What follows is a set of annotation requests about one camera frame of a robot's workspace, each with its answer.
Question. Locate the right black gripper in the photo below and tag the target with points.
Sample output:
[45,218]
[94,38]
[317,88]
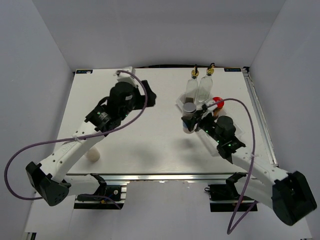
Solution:
[196,118]

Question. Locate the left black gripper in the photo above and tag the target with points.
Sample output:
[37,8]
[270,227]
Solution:
[142,99]

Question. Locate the red lid sauce jar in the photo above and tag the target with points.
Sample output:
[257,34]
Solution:
[218,107]

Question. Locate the blue label salt shaker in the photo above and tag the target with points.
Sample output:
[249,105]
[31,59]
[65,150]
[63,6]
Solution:
[188,109]

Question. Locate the clear glass oil bottle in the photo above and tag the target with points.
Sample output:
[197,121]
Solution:
[205,85]

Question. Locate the glass bottle dark sauce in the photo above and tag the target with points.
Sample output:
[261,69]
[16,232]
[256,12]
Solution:
[192,86]

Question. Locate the white powder shaker jar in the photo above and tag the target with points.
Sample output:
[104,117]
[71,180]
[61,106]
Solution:
[92,155]

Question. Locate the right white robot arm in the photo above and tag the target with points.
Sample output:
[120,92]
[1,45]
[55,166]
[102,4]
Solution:
[287,194]

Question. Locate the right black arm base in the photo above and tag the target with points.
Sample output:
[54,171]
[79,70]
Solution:
[224,196]

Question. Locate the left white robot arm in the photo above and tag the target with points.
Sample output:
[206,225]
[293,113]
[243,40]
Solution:
[49,177]

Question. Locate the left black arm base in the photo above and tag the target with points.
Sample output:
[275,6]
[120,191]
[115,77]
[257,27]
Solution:
[106,197]

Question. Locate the white foam organizer tray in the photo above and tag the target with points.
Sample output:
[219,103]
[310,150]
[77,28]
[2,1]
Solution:
[223,134]

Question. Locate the left blue table sticker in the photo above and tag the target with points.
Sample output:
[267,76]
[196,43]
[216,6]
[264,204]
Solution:
[84,71]

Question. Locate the blue table sticker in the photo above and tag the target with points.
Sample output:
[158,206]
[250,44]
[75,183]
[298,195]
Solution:
[232,69]
[84,71]

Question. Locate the right blue table sticker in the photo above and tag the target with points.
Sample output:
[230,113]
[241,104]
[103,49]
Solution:
[232,69]

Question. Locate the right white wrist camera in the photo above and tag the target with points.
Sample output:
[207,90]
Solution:
[208,107]

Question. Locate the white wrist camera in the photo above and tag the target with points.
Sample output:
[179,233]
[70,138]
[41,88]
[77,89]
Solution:
[125,77]
[208,107]

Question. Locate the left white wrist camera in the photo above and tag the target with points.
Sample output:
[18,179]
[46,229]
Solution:
[125,77]

